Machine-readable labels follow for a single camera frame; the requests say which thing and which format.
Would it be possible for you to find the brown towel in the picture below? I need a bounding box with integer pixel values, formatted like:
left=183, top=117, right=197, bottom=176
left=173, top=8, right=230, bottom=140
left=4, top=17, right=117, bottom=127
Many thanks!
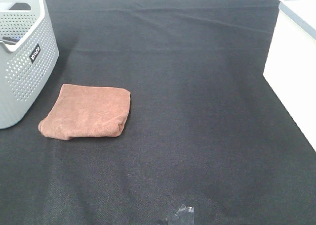
left=38, top=84, right=131, bottom=140

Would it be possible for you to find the black table cloth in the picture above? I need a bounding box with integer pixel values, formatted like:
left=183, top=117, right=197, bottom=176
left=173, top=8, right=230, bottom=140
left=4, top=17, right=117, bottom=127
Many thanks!
left=0, top=0, right=316, bottom=225

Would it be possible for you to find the grey perforated plastic basket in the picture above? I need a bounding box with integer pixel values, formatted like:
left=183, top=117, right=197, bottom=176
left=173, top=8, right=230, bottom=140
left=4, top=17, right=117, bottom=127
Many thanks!
left=0, top=0, right=59, bottom=129

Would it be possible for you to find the dark item inside basket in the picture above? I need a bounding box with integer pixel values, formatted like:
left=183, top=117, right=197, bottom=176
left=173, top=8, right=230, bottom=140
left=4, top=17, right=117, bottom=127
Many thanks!
left=1, top=37, right=19, bottom=45

